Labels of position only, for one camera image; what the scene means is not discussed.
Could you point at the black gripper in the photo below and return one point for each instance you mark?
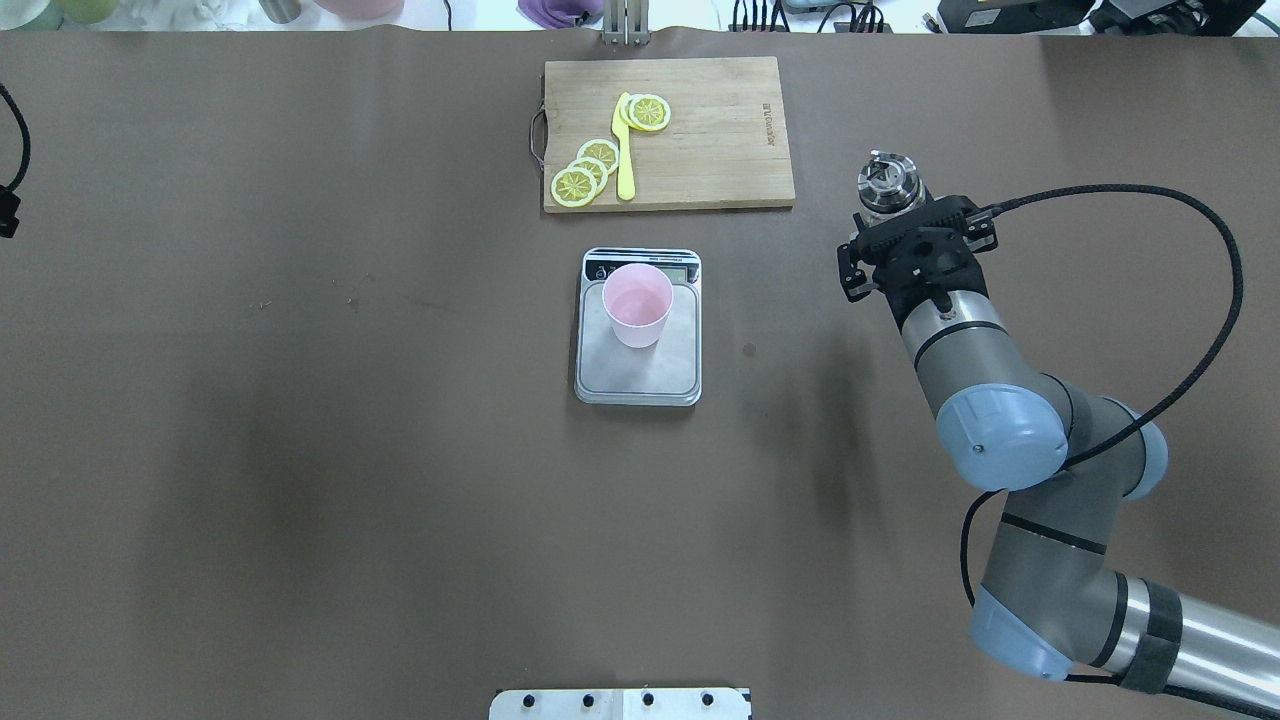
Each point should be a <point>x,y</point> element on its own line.
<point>853,270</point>

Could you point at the glass sauce bottle metal cap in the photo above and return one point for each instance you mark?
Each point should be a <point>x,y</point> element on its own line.
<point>889,185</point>

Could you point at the pink plastic cup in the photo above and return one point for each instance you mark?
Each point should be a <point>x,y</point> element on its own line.
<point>637,298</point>

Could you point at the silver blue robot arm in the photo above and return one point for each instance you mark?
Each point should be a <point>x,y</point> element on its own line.
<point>1065,461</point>

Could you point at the silver digital kitchen scale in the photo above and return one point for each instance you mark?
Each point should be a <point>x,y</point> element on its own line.
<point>667,374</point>

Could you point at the wooden cutting board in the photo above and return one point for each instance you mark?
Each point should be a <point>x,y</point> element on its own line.
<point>726,146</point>

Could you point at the yellow plastic knife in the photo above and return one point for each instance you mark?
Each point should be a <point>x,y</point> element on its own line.
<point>621,129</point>

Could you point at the lemon slice middle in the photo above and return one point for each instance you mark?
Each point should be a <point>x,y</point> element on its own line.
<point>598,171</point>

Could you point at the aluminium frame post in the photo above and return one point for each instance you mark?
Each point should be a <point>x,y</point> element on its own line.
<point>625,23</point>

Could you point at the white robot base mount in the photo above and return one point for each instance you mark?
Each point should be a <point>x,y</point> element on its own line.
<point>623,703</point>

